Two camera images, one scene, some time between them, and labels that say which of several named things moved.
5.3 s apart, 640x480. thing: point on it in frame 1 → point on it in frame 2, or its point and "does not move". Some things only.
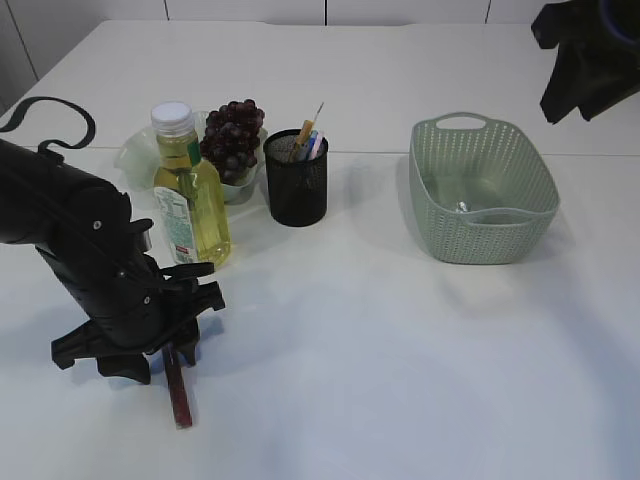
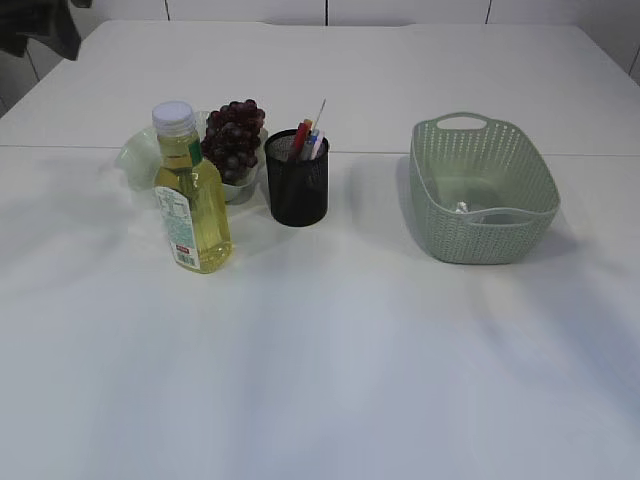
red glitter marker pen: (177, 388) → (300, 134)
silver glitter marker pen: (315, 149) does not move
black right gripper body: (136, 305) → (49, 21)
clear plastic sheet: (463, 206) does not move
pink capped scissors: (316, 147) does not move
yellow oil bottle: (189, 202) does not move
